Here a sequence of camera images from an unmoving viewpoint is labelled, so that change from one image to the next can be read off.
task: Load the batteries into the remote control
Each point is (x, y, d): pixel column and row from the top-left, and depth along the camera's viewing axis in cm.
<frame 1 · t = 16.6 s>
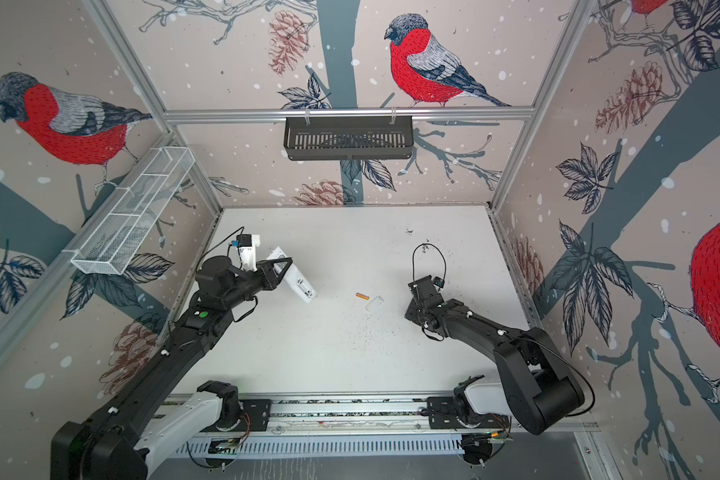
left hand: (287, 261, 75), fingers closed
right hand: (411, 315, 91), fingers open
orange battery near remote: (362, 296, 97), on the table
white battery cover: (374, 304, 97), on the table

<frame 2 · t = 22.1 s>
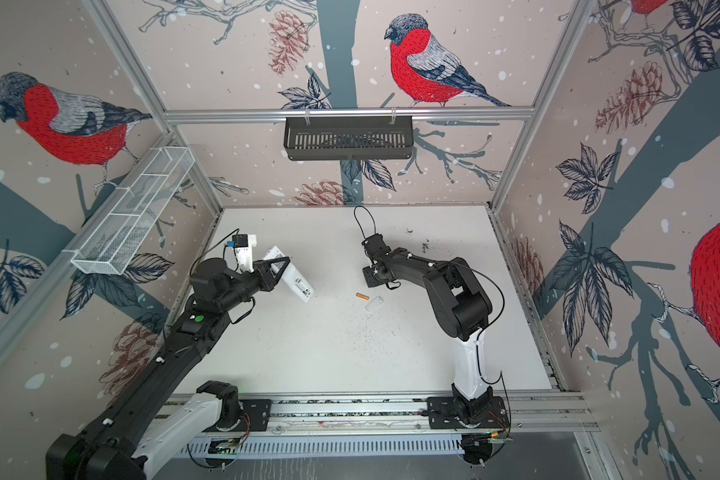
left hand: (284, 260, 73), fingers closed
right hand: (374, 280, 100), fingers open
the named things where they were.

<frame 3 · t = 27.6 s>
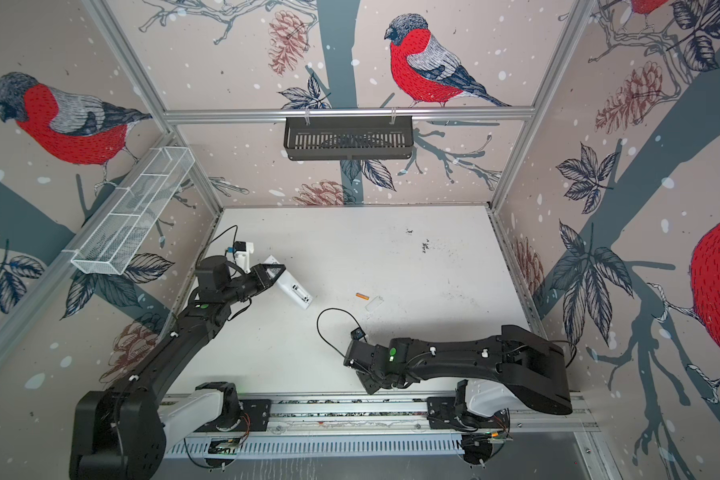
left hand: (281, 268, 80), fingers closed
right hand: (364, 381, 78), fingers open
the named things where they were.

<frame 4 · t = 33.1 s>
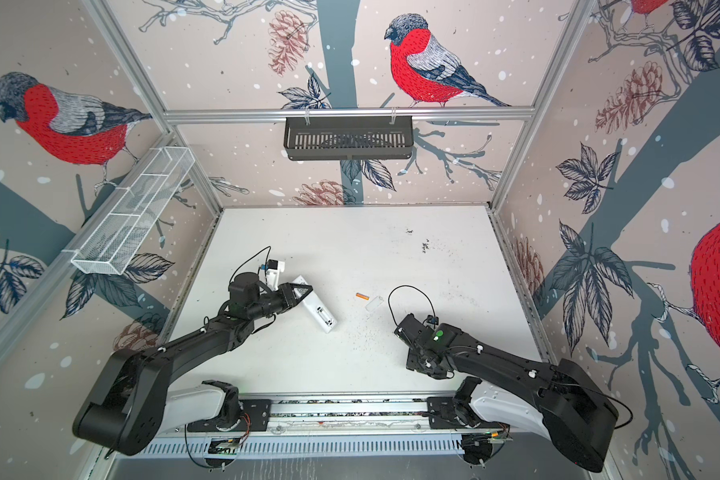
left hand: (309, 290, 82), fingers closed
right hand: (414, 370, 82), fingers open
the named things where they were.

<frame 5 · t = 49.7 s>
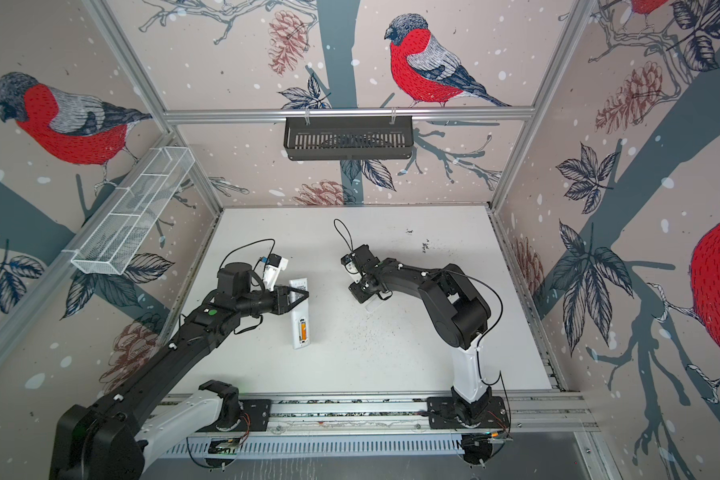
left hand: (303, 295, 76), fingers closed
right hand: (359, 292, 97), fingers open
orange battery near front: (303, 331, 78), point 12 cm above the table
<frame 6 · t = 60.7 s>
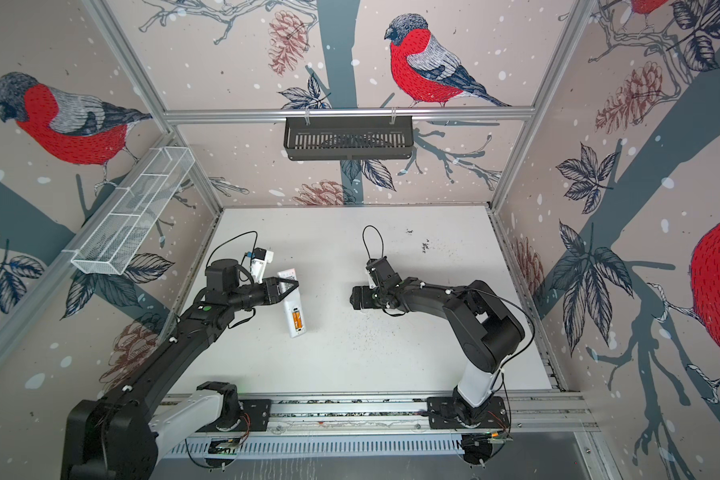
left hand: (293, 285, 78), fingers closed
right hand: (359, 302, 93), fingers open
orange battery near front: (297, 320, 79), point 13 cm above the table
